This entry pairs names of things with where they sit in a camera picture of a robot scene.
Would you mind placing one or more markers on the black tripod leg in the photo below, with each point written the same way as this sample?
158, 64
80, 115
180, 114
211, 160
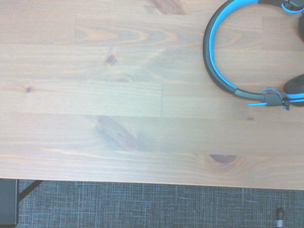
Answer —
280, 213

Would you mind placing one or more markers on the black and blue headphone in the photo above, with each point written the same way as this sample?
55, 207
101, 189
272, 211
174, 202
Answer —
209, 59

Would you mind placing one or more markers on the black table brace bar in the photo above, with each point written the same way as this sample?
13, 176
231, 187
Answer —
28, 190

